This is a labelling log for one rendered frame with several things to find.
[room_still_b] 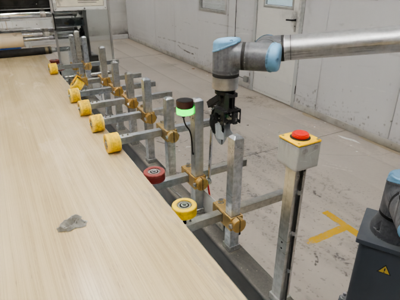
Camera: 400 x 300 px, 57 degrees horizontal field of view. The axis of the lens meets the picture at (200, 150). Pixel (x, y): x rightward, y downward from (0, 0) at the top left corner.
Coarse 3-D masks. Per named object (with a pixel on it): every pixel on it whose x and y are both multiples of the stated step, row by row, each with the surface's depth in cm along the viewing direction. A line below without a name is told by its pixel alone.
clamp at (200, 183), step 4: (184, 168) 145; (188, 168) 145; (188, 172) 142; (192, 176) 139; (200, 176) 139; (204, 176) 140; (192, 180) 140; (196, 180) 138; (200, 180) 137; (204, 180) 138; (192, 184) 141; (196, 184) 138; (200, 184) 138; (204, 184) 139; (196, 188) 140; (200, 188) 139; (204, 188) 140
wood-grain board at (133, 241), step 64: (0, 64) 300; (0, 128) 175; (64, 128) 175; (0, 192) 124; (64, 192) 124; (128, 192) 124; (0, 256) 96; (64, 256) 96; (128, 256) 96; (192, 256) 96
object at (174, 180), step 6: (222, 162) 152; (246, 162) 155; (204, 168) 147; (216, 168) 148; (222, 168) 150; (174, 174) 143; (180, 174) 143; (186, 174) 143; (168, 180) 139; (174, 180) 140; (180, 180) 142; (186, 180) 143; (156, 186) 137; (162, 186) 138; (168, 186) 140
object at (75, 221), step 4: (72, 216) 109; (76, 216) 110; (80, 216) 110; (64, 220) 106; (68, 220) 107; (72, 220) 107; (76, 220) 107; (80, 220) 107; (84, 220) 108; (60, 224) 107; (64, 224) 106; (68, 224) 106; (72, 224) 107; (76, 224) 106; (80, 224) 107; (84, 224) 107; (60, 228) 104; (64, 228) 105; (68, 228) 105; (72, 228) 105
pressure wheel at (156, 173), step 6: (150, 168) 137; (156, 168) 138; (162, 168) 137; (144, 174) 134; (150, 174) 133; (156, 174) 133; (162, 174) 134; (150, 180) 133; (156, 180) 133; (162, 180) 135
